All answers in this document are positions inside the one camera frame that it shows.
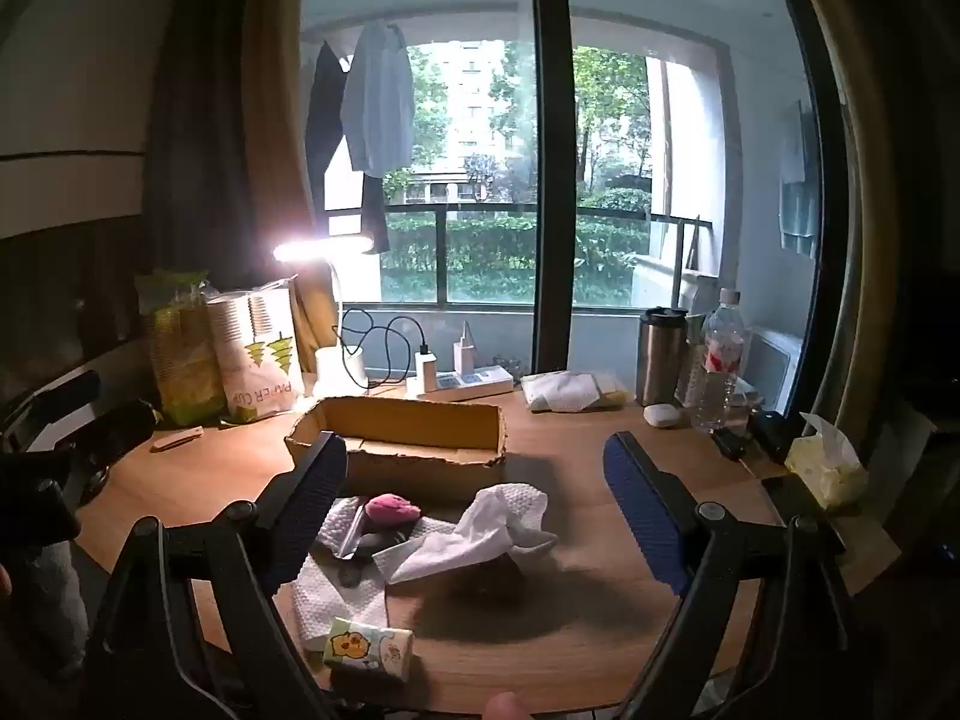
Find white tissue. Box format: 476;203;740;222
373;485;560;586

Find person's left forearm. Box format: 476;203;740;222
0;540;91;683

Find hanging dark pants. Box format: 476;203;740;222
360;172;391;254

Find duck print tissue pack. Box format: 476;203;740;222
322;615;416;680

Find balcony railing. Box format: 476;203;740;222
322;199;713;308

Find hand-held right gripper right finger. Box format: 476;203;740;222
602;431;886;720

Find white paper towel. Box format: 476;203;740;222
291;495;458;653

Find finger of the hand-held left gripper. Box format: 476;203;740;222
0;370;102;422
71;399;156;497

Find clear water bottle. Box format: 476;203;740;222
690;287;747;432

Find steel thermos mug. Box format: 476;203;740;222
637;306;689;407

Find small wooden handle tool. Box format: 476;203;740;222
150;426;205;453

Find white power strip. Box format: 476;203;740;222
416;365;515;401

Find hanging dark garment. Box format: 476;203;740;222
304;37;350;215

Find white desk lamp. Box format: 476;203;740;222
272;235;376;395

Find pink plush toy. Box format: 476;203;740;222
363;493;422;530

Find paper cup bag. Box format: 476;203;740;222
206;281;307;425

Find white silver packet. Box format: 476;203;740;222
330;499;376;560

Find person's right hand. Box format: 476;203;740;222
482;692;535;720

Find white pointed adapter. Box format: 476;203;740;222
452;319;477;376

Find black cable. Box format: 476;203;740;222
335;305;432;391

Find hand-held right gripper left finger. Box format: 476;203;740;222
82;430;353;720

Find black pouch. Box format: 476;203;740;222
750;409;796;466

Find hanging pale cloth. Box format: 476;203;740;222
776;101;822;260

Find green plastic bag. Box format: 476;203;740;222
135;270;226;427

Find yellow tissue bag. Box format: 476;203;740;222
784;412;869;511

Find black window frame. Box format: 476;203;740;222
525;0;578;376

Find hanging pale blue shirt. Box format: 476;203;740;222
341;19;417;177

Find cardboard box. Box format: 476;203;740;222
283;395;509;507

